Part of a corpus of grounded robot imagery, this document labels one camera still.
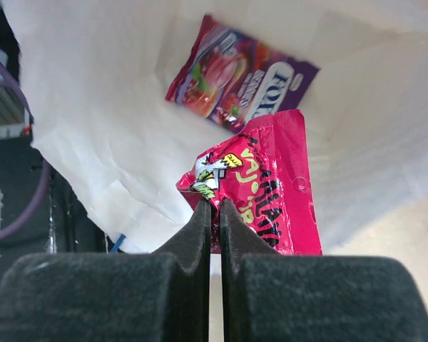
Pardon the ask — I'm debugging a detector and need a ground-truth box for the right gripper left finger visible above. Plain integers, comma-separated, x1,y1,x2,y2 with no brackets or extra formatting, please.
0,201,211,341

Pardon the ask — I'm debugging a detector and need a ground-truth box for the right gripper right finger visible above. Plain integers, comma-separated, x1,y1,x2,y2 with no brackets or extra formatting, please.
220,199,428,341

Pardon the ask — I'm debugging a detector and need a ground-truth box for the pink snack packet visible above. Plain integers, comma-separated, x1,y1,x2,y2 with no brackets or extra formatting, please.
176,110,322,255

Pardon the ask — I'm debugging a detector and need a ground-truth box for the purple snack packet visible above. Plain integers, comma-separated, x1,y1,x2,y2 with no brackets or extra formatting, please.
165,14,320,133

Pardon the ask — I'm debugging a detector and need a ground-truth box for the blue checkered paper bag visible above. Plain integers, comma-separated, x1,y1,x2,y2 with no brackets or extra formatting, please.
2,1,428,253

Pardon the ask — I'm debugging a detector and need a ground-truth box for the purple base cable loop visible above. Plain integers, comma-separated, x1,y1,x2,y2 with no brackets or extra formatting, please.
0,46,53,243

